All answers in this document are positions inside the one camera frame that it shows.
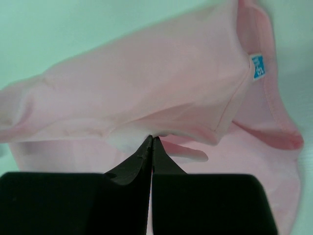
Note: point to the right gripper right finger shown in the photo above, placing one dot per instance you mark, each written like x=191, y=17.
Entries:
x=167, y=175

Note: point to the pink polo shirt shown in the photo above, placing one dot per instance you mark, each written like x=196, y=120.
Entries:
x=205, y=82

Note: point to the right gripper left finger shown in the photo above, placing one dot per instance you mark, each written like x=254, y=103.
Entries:
x=127, y=193

